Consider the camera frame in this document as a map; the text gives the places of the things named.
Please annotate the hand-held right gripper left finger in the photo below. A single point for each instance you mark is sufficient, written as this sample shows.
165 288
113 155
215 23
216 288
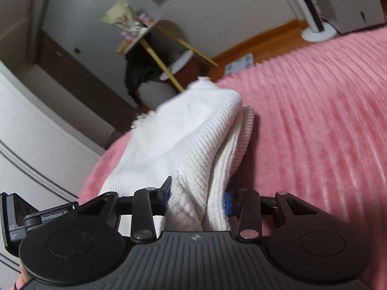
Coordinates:
158 195

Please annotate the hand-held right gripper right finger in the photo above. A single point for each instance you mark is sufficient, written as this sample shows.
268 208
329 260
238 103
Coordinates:
229 204

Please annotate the white knit sweater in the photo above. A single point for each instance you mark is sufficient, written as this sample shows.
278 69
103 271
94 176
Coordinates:
187 145

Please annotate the person's left hand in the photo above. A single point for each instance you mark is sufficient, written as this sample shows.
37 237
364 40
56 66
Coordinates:
21 284

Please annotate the white wardrobe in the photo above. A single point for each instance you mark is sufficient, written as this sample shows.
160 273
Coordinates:
36 133

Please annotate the white round bin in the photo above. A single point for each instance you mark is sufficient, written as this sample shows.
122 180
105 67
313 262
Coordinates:
158 95

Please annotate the pink ribbed blanket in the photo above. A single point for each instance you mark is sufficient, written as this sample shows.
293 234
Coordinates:
317 127

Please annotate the black hanging cloth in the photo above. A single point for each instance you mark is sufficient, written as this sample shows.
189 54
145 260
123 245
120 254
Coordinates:
137 74

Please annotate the dark brown door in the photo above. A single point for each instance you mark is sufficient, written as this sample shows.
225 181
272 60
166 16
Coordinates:
87 84

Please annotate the round side table yellow legs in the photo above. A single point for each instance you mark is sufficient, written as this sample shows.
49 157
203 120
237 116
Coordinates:
177 63

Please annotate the white blue floor scale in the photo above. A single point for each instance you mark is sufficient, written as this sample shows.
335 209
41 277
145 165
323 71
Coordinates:
240 65

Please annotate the cream plastic bag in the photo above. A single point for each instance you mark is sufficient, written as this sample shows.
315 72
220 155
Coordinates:
119 13

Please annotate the white fan stand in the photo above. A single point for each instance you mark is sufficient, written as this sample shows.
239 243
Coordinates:
314 21

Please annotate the grey drawer cabinet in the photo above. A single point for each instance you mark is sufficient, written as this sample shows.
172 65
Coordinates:
353 3

